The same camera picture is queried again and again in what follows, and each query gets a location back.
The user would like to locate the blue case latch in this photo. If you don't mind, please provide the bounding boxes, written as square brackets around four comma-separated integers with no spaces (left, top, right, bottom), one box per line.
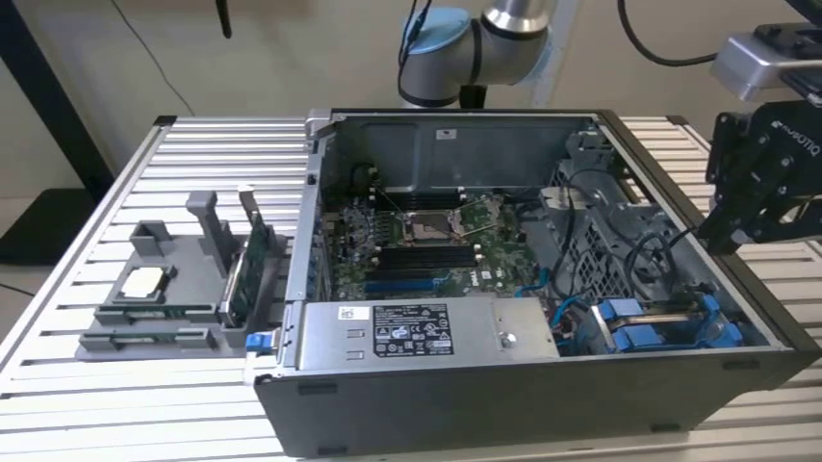
[244,331,276,358]

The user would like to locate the silver fan bracket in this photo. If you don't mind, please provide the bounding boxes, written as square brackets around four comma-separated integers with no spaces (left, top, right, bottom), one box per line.
[536,185,594,214]

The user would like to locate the metal socket cover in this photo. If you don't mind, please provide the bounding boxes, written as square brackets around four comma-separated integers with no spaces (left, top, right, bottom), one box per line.
[451,197,510,237]

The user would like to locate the blue expansion slot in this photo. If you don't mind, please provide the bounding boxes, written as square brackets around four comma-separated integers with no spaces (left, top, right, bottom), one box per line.
[363,275,452,296]

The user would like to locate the silver CPU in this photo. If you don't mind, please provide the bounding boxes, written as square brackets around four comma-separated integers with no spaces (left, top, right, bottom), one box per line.
[120,267,173,300]

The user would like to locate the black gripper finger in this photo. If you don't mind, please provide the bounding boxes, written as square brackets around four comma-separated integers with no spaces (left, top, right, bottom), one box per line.
[698,142,793,255]
[746,193,822,245]

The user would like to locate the blue disk carrier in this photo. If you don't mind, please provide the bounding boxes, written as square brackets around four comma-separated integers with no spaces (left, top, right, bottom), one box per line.
[612,325,747,352]

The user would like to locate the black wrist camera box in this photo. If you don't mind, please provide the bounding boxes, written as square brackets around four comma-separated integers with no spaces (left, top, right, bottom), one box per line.
[703,111,751,188]

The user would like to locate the black post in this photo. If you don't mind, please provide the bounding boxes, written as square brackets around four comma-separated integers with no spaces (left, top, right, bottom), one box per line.
[0,0,119,198]

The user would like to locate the grey parts rack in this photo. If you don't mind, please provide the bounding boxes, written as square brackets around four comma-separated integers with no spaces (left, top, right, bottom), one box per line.
[73,190,297,363]

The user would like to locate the open black PC case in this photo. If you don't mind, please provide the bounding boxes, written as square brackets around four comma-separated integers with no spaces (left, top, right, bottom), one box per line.
[243,107,822,459]

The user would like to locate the black disk wire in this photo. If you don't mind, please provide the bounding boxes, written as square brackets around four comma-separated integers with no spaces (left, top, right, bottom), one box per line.
[659,224,708,300]
[623,234,667,293]

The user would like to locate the thin black wall cable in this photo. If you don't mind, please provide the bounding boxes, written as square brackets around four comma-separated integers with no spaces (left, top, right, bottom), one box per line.
[109,0,197,117]

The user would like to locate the black floor box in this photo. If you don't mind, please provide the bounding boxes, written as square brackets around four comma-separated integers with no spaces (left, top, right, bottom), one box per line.
[0,188,99,267]

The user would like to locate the black hanging rod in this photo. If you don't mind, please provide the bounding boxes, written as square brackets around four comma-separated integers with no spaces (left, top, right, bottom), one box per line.
[213,0,233,39]

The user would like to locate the perforated metal drive cage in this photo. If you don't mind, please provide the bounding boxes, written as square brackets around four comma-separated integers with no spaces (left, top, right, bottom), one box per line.
[550,158,727,312]

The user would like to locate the thin black wire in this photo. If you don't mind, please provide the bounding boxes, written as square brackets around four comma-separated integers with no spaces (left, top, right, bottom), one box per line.
[552,167,640,300]

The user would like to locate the silver power supply unit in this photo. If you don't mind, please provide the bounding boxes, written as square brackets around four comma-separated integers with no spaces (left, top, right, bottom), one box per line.
[295,295,562,372]

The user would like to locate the green graphics card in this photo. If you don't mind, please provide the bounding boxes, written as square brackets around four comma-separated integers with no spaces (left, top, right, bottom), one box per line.
[216,184,279,334]

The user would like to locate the thin metal locking lever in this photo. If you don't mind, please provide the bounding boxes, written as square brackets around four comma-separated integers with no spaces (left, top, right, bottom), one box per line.
[374,186,407,214]

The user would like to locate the black RAM slot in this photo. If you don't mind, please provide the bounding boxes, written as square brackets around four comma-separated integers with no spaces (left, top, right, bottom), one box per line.
[376,198,464,211]
[376,190,464,199]
[376,258,478,271]
[378,245,478,258]

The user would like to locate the green motherboard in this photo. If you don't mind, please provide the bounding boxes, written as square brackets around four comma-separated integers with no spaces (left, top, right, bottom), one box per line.
[324,185,548,300]

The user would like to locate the CPU socket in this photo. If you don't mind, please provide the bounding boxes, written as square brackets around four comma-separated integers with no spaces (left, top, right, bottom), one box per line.
[399,210,452,243]

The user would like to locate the blue wire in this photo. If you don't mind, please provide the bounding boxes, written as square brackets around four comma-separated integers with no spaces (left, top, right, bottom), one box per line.
[518,268,603,334]

